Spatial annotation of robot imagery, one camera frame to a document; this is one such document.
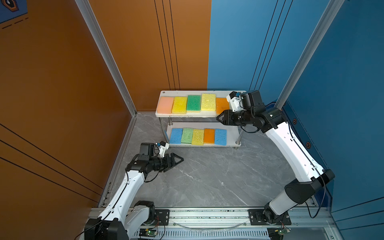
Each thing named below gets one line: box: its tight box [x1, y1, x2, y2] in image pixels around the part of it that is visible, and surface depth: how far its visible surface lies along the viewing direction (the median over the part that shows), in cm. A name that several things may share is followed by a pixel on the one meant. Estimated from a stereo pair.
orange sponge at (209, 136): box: [204, 128, 215, 144], surface depth 99 cm
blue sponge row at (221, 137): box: [215, 128, 227, 146], surface depth 98 cm
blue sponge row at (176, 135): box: [170, 128, 183, 144], surface depth 99 cm
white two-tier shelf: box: [155, 90, 242, 147], surface depth 82 cm
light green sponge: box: [181, 128, 193, 144], surface depth 98 cm
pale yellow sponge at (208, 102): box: [201, 93, 216, 111], surface depth 77 cm
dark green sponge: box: [186, 95, 201, 113], surface depth 76 cm
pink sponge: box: [157, 96, 175, 115], surface depth 74 cm
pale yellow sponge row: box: [192, 129, 204, 146], surface depth 98 cm
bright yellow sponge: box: [171, 96, 187, 115], surface depth 76 cm
